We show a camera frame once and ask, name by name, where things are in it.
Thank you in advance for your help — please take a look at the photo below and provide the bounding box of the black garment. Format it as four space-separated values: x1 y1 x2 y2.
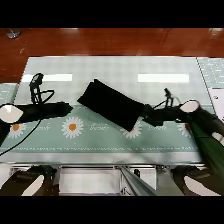
76 78 147 132

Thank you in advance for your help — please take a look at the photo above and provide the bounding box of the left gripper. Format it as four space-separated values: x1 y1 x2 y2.
49 101 74 117

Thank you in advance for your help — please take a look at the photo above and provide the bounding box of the black cable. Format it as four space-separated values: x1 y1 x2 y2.
0 116 44 157

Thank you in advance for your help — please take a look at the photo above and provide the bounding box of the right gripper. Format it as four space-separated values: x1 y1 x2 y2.
142 104 166 127

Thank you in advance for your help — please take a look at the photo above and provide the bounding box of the silver frame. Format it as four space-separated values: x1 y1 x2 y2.
0 162 224 197

